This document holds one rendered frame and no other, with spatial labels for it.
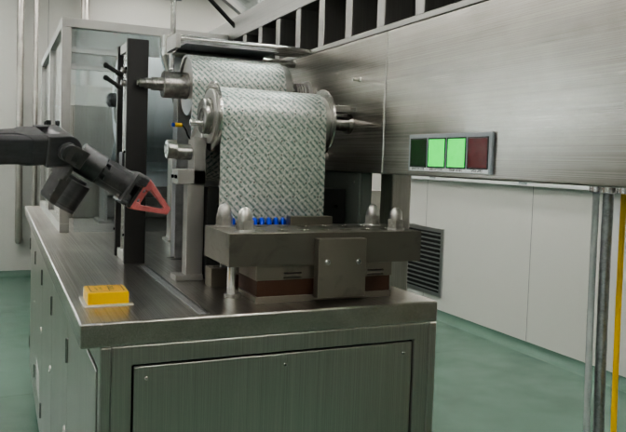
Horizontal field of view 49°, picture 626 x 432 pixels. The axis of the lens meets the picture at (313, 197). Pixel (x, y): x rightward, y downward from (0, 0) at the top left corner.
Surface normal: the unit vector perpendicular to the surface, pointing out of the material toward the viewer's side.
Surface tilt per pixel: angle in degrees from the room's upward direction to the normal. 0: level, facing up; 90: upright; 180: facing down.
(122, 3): 90
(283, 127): 90
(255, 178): 90
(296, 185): 90
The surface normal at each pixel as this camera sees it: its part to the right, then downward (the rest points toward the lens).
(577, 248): -0.91, -0.01
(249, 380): 0.41, 0.07
